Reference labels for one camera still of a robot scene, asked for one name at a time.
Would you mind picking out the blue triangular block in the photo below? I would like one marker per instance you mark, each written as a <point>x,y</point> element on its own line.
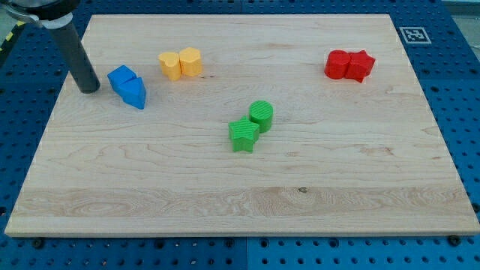
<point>133,92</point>

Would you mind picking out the blue cube block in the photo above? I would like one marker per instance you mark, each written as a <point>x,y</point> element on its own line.
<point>119,76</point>

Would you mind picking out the wooden board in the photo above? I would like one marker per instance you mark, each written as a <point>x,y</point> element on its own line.
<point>342,158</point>

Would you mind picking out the green cylinder block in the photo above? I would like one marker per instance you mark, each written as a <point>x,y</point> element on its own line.
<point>261,112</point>

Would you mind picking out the red star block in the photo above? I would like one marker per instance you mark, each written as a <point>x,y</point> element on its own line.
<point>360,66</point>

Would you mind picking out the white fiducial marker tag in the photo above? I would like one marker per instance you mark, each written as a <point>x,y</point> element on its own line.
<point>415,35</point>

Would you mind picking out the yellow hexagon block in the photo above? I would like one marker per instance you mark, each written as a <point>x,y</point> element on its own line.
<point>191,62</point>

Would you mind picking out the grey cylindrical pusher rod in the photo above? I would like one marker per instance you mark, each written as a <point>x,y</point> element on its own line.
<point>75,57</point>

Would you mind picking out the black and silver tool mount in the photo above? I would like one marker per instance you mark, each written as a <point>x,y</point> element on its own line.
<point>50,14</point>

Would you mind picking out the green star block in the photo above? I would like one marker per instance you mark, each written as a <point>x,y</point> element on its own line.
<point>243,134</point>

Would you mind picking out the red cylinder block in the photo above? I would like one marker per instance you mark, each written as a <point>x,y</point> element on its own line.
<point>337,64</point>

